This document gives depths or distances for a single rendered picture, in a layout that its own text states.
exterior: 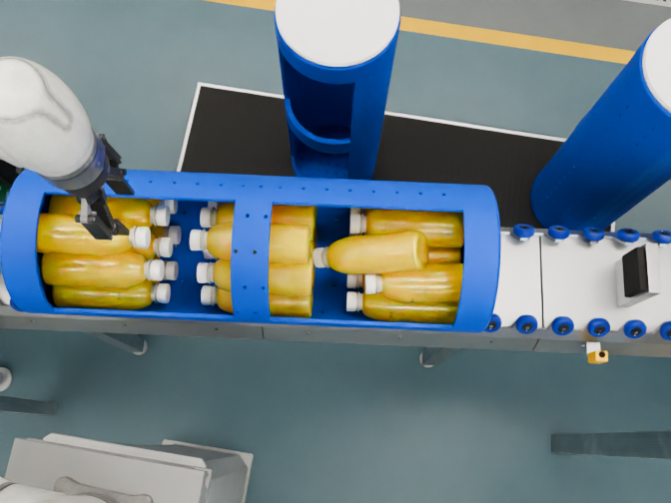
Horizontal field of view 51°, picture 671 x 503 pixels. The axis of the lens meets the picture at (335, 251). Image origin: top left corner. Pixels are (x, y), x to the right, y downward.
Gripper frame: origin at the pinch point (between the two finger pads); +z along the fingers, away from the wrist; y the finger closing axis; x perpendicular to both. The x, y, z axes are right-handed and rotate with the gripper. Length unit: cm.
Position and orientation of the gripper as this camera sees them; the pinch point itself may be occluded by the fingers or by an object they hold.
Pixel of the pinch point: (118, 207)
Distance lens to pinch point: 119.1
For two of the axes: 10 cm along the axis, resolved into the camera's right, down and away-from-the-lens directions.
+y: 0.4, -9.7, 2.5
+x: -10.0, -0.4, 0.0
